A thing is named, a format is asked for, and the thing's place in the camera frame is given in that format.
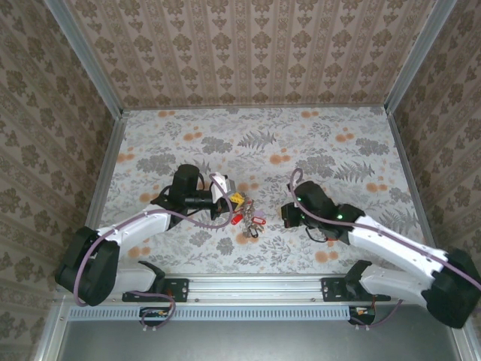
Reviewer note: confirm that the aluminium back edge rail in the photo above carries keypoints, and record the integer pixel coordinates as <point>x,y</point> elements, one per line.
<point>255,107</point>

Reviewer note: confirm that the aluminium front mounting rail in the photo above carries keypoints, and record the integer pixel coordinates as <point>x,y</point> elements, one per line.
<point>255,289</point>

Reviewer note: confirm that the aluminium left side rail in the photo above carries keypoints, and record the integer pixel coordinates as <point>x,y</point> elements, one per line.
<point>107,169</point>

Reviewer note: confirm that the large metal keyring with rings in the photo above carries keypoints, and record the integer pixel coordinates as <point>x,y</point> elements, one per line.
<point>248,218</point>

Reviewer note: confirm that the red key tag white label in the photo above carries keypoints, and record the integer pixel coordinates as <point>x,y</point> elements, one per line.
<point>235,220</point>

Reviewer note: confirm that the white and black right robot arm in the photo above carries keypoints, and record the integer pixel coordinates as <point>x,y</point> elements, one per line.
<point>394,244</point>

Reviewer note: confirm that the aluminium left corner post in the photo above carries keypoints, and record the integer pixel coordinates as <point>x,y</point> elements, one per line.
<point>87,60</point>

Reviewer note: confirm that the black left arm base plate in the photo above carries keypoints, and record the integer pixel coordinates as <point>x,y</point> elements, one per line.
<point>180,289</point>

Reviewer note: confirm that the black key tag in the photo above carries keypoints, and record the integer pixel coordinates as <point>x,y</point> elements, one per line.
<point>253,234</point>

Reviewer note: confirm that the aluminium front frame bar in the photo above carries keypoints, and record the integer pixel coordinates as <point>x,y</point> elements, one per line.
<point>49,334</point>
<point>469,346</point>

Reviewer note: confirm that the aluminium corner post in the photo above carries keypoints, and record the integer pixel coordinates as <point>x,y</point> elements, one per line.
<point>87,60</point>
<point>418,56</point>

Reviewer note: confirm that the aluminium right side rail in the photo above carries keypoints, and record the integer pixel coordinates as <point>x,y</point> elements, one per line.
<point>407,169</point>

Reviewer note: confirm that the aluminium right corner post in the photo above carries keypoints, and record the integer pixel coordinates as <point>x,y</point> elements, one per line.
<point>418,56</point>

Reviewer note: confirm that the grey metal front panel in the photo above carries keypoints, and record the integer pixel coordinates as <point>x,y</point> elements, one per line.
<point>255,342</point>

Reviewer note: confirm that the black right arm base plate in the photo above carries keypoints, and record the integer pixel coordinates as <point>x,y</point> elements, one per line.
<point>330,289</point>

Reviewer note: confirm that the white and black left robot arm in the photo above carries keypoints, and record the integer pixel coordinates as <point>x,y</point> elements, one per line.
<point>143,225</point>

